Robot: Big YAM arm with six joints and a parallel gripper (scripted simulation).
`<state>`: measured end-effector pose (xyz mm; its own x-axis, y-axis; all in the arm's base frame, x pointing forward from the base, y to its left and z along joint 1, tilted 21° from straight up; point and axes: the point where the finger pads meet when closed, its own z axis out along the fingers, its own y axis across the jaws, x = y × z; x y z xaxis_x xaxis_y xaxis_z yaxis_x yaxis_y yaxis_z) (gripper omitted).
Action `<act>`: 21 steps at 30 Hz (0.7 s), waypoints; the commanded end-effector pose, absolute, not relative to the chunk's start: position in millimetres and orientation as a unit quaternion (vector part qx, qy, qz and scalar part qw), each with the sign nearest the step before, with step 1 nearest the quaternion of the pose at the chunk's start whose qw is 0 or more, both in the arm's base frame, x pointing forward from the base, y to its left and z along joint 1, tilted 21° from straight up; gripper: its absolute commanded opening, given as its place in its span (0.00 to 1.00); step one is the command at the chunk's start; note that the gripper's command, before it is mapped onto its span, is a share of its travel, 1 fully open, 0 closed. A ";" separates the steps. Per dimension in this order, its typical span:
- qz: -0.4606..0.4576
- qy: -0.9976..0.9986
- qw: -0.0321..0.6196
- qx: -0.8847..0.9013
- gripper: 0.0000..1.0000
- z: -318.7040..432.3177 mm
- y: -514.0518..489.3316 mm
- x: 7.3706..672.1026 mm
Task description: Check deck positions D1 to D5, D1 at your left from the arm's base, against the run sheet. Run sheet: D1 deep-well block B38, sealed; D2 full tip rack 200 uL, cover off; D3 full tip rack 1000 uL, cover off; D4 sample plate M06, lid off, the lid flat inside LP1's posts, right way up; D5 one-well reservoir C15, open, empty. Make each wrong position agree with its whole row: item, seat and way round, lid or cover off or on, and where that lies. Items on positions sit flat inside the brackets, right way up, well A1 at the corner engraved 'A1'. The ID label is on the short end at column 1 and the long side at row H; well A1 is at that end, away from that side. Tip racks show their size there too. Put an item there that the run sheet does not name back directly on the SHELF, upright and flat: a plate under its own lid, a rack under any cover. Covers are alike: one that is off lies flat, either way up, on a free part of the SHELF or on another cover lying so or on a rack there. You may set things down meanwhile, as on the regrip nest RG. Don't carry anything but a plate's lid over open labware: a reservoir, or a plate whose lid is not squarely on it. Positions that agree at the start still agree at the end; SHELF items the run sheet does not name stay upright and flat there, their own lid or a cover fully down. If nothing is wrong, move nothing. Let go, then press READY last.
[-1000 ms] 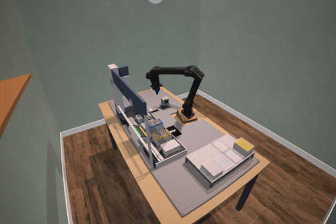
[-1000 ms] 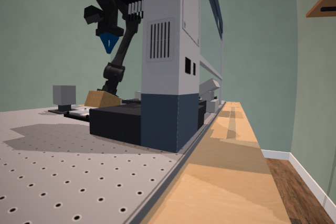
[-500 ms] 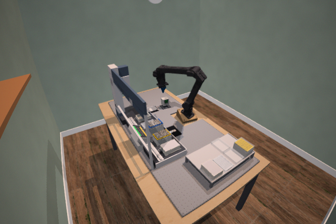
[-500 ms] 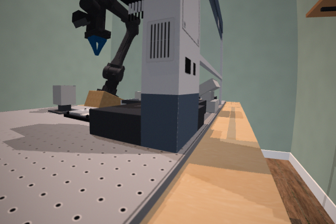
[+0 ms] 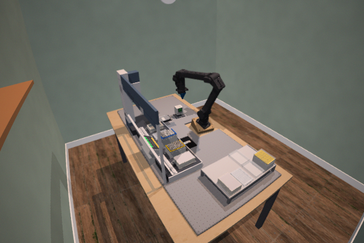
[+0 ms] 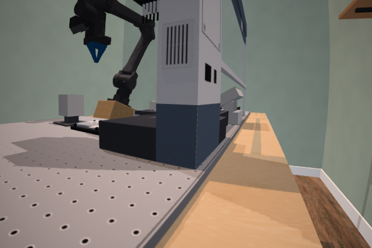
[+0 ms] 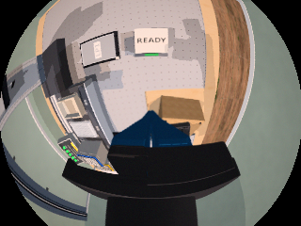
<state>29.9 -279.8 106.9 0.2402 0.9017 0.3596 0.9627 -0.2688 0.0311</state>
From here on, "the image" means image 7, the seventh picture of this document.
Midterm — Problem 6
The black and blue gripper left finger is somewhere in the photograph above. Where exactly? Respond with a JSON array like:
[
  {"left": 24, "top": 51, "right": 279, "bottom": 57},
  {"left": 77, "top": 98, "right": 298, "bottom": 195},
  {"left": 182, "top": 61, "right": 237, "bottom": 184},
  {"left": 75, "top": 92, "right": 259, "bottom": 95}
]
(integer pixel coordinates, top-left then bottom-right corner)
[{"left": 110, "top": 110, "right": 151, "bottom": 147}]

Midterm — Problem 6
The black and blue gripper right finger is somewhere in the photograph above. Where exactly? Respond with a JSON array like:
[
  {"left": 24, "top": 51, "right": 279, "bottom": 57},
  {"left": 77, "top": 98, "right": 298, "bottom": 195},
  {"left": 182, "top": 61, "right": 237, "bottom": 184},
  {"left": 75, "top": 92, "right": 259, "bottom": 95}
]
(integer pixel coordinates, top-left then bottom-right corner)
[{"left": 151, "top": 110, "right": 192, "bottom": 147}]

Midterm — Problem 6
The white ready button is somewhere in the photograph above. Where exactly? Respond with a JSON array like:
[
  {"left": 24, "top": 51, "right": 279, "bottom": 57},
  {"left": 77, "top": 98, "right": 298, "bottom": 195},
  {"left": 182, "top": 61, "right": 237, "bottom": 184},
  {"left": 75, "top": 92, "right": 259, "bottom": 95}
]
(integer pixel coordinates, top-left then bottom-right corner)
[{"left": 134, "top": 28, "right": 168, "bottom": 57}]

